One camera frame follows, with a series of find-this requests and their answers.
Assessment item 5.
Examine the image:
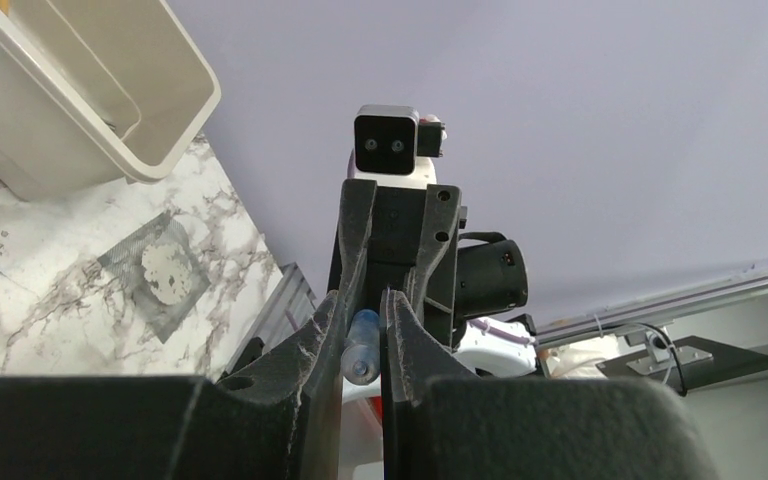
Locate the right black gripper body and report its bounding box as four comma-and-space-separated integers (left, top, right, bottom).
328, 185, 462, 348

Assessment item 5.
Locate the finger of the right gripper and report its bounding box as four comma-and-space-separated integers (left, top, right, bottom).
337, 179, 377, 312
404, 184, 461, 318

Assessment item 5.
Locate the blue capped vial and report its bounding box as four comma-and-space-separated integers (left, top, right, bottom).
341, 309, 381, 386

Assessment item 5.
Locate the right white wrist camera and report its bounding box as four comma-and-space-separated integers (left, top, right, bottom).
347, 104, 447, 190

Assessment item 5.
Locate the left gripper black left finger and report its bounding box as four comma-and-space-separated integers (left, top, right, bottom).
0, 292, 345, 479

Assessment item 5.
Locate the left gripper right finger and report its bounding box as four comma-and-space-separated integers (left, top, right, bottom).
380, 289, 719, 479

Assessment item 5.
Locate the beige plastic bin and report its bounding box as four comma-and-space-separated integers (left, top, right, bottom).
0, 1, 221, 200

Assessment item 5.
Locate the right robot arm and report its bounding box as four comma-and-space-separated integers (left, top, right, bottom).
329, 179, 537, 377

